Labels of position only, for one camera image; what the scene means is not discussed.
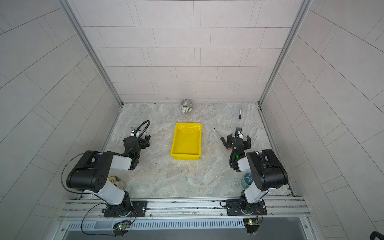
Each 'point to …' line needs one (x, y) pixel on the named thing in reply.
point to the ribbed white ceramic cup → (186, 106)
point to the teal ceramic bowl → (247, 179)
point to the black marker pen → (240, 114)
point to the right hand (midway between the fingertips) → (239, 133)
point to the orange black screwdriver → (223, 141)
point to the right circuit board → (252, 225)
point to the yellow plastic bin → (187, 141)
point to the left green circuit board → (122, 227)
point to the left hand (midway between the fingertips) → (142, 132)
